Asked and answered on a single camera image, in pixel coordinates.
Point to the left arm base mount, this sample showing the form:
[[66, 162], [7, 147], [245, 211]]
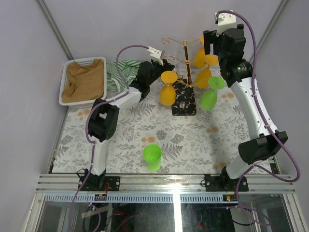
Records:
[[101, 183]]

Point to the brown cloth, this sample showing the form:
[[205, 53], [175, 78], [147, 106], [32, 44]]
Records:
[[85, 82]]

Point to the orange plastic cup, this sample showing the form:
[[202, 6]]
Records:
[[168, 93]]

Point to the gold wine glass rack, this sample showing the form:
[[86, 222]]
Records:
[[185, 104]]

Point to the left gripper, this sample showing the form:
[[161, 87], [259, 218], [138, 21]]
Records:
[[164, 67]]

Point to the green striped cloth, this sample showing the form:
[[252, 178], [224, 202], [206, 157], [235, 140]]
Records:
[[128, 69]]

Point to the green plastic cup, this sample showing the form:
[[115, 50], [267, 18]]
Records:
[[152, 155]]

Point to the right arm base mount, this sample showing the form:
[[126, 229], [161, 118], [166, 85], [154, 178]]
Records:
[[222, 183]]

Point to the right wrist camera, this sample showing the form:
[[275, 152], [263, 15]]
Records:
[[224, 22]]

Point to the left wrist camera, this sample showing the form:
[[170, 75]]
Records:
[[156, 54]]

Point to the white plastic basket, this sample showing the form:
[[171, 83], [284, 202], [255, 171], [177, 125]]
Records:
[[64, 80]]

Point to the green wine glass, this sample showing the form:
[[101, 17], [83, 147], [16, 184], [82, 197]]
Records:
[[209, 98]]

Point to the floral tablecloth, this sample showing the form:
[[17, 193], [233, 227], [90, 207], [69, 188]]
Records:
[[200, 144]]

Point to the clear glass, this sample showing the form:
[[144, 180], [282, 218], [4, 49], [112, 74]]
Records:
[[174, 59]]

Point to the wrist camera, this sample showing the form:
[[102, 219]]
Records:
[[156, 54], [224, 22]]

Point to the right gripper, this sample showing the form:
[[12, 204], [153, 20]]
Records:
[[211, 37]]

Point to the orange wine glass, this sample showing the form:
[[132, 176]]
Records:
[[200, 55], [205, 74]]

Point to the aluminium rail frame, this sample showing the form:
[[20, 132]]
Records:
[[164, 183]]

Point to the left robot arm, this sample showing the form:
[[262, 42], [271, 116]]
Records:
[[104, 114]]

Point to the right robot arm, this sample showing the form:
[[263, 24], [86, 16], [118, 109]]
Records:
[[265, 139]]

